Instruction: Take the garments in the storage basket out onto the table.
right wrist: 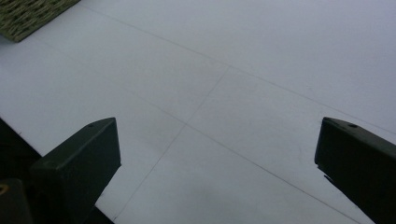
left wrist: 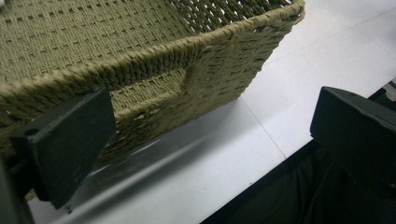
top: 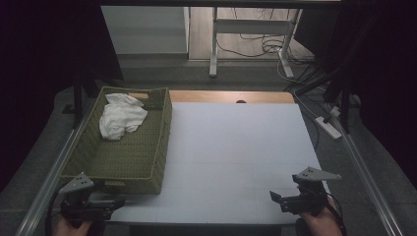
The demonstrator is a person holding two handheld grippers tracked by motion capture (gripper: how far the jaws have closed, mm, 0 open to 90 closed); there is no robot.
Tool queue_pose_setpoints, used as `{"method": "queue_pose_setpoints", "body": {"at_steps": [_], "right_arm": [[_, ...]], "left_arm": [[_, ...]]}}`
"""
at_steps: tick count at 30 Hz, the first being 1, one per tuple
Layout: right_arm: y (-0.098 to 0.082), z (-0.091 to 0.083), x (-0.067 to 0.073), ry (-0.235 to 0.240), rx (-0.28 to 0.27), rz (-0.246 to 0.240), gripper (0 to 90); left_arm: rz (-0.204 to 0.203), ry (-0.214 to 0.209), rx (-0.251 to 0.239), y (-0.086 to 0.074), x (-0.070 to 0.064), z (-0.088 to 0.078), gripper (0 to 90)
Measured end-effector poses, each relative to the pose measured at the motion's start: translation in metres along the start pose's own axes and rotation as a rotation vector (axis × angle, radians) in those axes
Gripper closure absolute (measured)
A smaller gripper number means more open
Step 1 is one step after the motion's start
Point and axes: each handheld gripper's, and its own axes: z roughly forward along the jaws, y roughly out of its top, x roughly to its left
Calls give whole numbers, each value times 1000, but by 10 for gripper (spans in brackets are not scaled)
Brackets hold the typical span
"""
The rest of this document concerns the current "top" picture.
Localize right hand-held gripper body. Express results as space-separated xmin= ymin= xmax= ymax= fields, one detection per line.
xmin=291 ymin=165 xmax=342 ymax=218

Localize person's right hand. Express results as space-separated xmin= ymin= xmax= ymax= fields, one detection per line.
xmin=298 ymin=196 xmax=344 ymax=236

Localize black metal stand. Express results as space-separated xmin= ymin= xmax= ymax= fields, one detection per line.
xmin=323 ymin=58 xmax=362 ymax=135
xmin=62 ymin=62 xmax=100 ymax=130

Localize person's left hand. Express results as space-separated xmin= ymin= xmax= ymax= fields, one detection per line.
xmin=52 ymin=215 xmax=93 ymax=236

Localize white cabinet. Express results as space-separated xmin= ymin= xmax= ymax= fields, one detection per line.
xmin=100 ymin=5 xmax=192 ymax=55

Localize white power strip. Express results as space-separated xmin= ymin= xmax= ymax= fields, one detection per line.
xmin=315 ymin=115 xmax=343 ymax=141

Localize white table mat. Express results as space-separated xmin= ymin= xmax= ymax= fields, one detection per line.
xmin=109 ymin=101 xmax=330 ymax=226

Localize green woven basket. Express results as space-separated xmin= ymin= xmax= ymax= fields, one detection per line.
xmin=59 ymin=86 xmax=173 ymax=196

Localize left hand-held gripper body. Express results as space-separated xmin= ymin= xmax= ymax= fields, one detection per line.
xmin=58 ymin=171 xmax=113 ymax=229

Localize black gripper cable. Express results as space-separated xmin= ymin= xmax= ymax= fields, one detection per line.
xmin=44 ymin=182 xmax=71 ymax=236
xmin=326 ymin=192 xmax=348 ymax=236

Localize white crumpled cloth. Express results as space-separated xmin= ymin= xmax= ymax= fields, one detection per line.
xmin=98 ymin=92 xmax=149 ymax=142

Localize white desk frame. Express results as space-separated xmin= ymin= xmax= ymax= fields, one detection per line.
xmin=208 ymin=6 xmax=305 ymax=79

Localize black floor cables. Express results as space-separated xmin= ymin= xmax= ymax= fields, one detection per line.
xmin=215 ymin=7 xmax=328 ymax=93

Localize aluminium frame rail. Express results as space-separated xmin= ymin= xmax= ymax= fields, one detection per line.
xmin=14 ymin=97 xmax=100 ymax=236
xmin=324 ymin=103 xmax=405 ymax=236

